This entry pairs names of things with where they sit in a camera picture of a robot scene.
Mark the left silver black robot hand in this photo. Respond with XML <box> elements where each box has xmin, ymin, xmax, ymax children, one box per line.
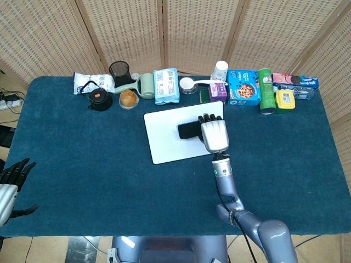
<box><xmin>0</xmin><ymin>158</ymin><xmax>40</xmax><ymax>227</ymax></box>

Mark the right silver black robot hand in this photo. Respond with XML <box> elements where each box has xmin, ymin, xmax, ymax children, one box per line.
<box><xmin>197</xmin><ymin>112</ymin><xmax>230</xmax><ymax>153</ymax></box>

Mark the black rectangular object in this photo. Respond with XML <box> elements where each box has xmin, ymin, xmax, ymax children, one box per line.
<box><xmin>177</xmin><ymin>122</ymin><xmax>204</xmax><ymax>140</ymax></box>

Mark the small purple box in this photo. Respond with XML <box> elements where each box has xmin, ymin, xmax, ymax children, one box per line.
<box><xmin>208</xmin><ymin>83</ymin><xmax>228</xmax><ymax>102</ymax></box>

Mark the round clear plastic container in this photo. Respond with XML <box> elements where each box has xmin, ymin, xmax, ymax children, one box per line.
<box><xmin>180</xmin><ymin>82</ymin><xmax>200</xmax><ymax>95</ymax></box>

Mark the blue cookie box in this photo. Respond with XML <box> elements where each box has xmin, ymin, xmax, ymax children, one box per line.
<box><xmin>227</xmin><ymin>69</ymin><xmax>262</xmax><ymax>107</ymax></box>

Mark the white plastic spoon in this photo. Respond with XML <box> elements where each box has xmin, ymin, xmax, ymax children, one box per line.
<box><xmin>179</xmin><ymin>77</ymin><xmax>228</xmax><ymax>90</ymax></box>

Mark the white paper cup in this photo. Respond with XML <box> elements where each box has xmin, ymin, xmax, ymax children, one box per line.
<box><xmin>210</xmin><ymin>60</ymin><xmax>229</xmax><ymax>82</ymax></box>

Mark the green chips can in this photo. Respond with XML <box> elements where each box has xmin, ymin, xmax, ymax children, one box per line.
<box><xmin>257</xmin><ymin>67</ymin><xmax>277</xmax><ymax>115</ymax></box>

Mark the blue tissue pack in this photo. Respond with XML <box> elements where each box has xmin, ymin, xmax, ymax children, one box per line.
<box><xmin>152</xmin><ymin>67</ymin><xmax>181</xmax><ymax>106</ymax></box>

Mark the pale green lint roller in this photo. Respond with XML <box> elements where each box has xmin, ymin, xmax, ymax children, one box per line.
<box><xmin>114</xmin><ymin>72</ymin><xmax>156</xmax><ymax>100</ymax></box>

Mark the pink and blue biscuit box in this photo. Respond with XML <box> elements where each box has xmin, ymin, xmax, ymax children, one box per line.
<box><xmin>271</xmin><ymin>72</ymin><xmax>320</xmax><ymax>89</ymax></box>

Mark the orange jelly cup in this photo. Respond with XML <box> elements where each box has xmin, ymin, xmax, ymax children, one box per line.
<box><xmin>118</xmin><ymin>89</ymin><xmax>139</xmax><ymax>110</ymax></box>

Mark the white power strip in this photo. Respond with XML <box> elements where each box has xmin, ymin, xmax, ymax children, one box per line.
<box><xmin>0</xmin><ymin>99</ymin><xmax>24</xmax><ymax>111</ymax></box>

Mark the clear plastic water bottle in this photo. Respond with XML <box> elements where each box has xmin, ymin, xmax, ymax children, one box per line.
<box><xmin>274</xmin><ymin>84</ymin><xmax>315</xmax><ymax>100</ymax></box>

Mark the blue table cloth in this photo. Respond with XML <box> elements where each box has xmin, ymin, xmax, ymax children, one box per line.
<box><xmin>0</xmin><ymin>75</ymin><xmax>348</xmax><ymax>238</ymax></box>

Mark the woven bamboo folding screen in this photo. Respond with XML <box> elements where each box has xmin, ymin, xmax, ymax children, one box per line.
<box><xmin>0</xmin><ymin>0</ymin><xmax>351</xmax><ymax>154</ymax></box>

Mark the black mesh pen holder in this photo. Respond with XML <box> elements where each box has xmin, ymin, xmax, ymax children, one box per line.
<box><xmin>109</xmin><ymin>60</ymin><xmax>134</xmax><ymax>88</ymax></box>

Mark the black cast iron teapot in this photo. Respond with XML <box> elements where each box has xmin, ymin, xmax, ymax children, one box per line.
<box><xmin>80</xmin><ymin>81</ymin><xmax>114</xmax><ymax>112</ymax></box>

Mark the grey-blue robot torso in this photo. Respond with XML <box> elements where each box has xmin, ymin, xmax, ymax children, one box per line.
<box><xmin>111</xmin><ymin>235</ymin><xmax>228</xmax><ymax>263</ymax></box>

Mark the white plastic snack bag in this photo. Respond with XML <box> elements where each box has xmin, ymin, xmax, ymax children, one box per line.
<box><xmin>73</xmin><ymin>72</ymin><xmax>116</xmax><ymax>96</ymax></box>

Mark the white rectangular board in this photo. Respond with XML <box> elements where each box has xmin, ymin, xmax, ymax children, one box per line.
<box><xmin>143</xmin><ymin>101</ymin><xmax>225</xmax><ymax>165</ymax></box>

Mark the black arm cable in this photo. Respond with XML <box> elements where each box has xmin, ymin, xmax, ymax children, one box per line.
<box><xmin>219</xmin><ymin>202</ymin><xmax>260</xmax><ymax>263</ymax></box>

